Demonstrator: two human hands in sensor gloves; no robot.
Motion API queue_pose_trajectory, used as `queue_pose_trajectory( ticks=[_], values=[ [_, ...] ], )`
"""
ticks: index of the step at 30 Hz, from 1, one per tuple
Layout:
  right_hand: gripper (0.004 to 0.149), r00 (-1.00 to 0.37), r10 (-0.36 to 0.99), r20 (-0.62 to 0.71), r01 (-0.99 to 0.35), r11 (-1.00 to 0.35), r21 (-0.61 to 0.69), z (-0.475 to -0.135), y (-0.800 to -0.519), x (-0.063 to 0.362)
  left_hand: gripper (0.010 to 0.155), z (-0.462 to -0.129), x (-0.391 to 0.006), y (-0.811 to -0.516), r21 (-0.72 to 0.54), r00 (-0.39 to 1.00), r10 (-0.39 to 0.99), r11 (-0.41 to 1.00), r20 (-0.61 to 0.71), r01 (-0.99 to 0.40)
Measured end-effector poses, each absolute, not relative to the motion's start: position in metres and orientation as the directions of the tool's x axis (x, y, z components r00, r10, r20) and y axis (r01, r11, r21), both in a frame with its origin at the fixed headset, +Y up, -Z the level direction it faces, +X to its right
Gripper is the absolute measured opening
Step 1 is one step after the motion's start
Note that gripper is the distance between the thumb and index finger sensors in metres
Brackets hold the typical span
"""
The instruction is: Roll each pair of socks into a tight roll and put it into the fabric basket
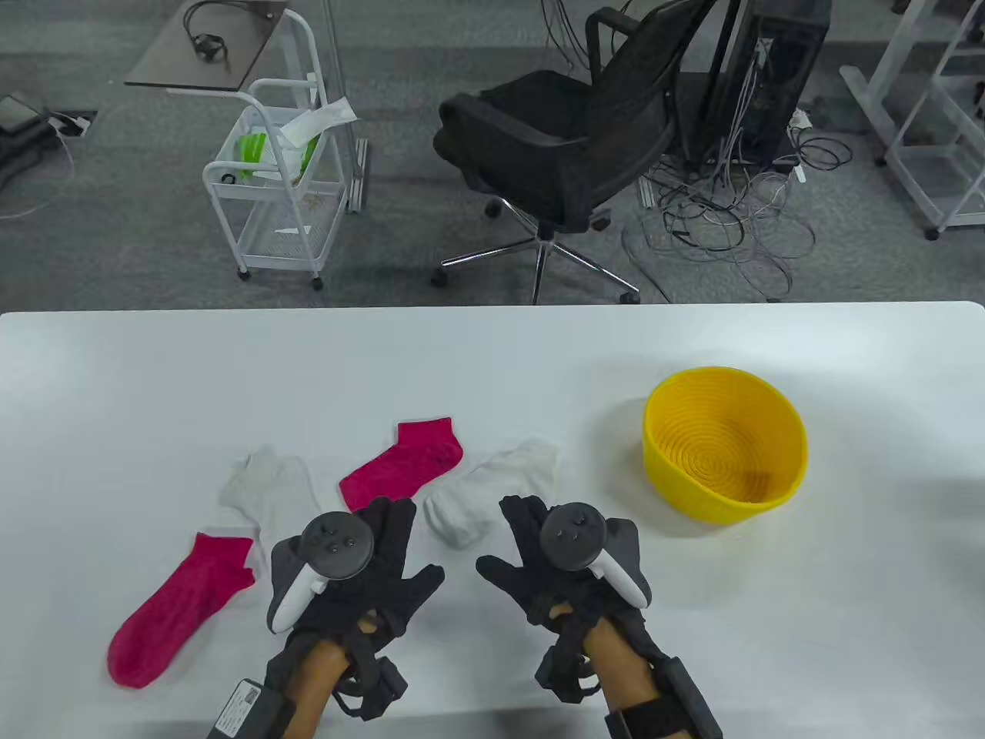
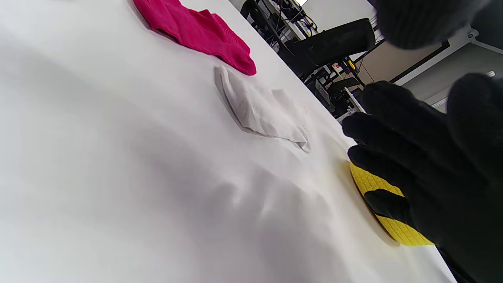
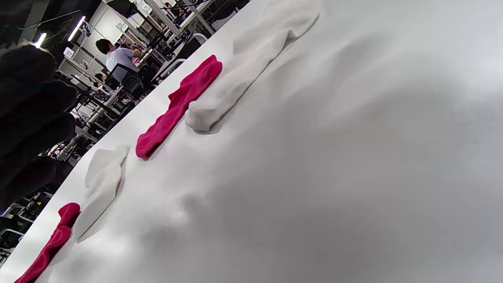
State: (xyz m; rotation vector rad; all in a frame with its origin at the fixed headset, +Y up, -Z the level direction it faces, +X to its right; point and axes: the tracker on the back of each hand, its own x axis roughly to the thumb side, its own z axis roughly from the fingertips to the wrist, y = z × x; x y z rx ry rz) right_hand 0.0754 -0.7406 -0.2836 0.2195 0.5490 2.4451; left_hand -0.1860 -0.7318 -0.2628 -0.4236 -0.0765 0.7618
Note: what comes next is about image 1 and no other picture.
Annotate tangle of floor cables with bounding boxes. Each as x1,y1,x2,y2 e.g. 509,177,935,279
622,115,853,303

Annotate person's left forearm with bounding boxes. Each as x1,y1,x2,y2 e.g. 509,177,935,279
281,637,351,739

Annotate white desk leg frame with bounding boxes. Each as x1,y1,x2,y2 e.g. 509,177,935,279
839,0,936,166

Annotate white metal rack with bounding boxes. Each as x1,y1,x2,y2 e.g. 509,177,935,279
885,0,985,241

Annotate white rolling cart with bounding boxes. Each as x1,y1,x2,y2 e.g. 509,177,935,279
202,8,347,292

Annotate white paper sheet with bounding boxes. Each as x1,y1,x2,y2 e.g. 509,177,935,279
277,98,359,147

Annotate yellow ribbed basket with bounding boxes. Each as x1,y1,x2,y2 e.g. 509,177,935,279
643,366,809,527

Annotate white floor cable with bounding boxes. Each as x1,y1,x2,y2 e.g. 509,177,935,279
0,127,76,222

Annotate hanging black cables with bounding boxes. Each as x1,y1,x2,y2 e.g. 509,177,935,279
539,0,597,74

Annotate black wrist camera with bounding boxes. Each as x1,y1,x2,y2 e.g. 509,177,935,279
536,643,605,703
331,654,409,721

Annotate pink sock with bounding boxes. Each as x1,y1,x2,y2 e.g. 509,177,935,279
339,416,465,513
107,531,256,689

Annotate green packet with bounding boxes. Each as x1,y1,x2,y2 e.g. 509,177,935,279
235,132,320,182

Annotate black office chair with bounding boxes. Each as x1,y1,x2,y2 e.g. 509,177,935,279
429,0,720,305

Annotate white power strip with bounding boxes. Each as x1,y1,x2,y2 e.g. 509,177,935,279
789,108,813,186

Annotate black computer tower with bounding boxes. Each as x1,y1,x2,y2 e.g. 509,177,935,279
704,0,833,166

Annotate black headphones with cable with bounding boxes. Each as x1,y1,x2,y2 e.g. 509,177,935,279
182,0,232,74

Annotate floor outlet box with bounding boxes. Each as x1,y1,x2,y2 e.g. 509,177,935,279
46,109,99,139

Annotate grey side table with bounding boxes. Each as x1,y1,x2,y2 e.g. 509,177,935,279
123,0,289,93

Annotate person's right forearm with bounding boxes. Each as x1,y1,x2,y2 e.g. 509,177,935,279
581,616,664,715

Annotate white sock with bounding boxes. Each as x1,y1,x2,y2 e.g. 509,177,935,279
423,439,559,550
218,444,324,574

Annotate person's right hand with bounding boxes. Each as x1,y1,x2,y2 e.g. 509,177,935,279
476,495,655,640

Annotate person's left hand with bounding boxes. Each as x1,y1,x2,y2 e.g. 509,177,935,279
269,497,446,644

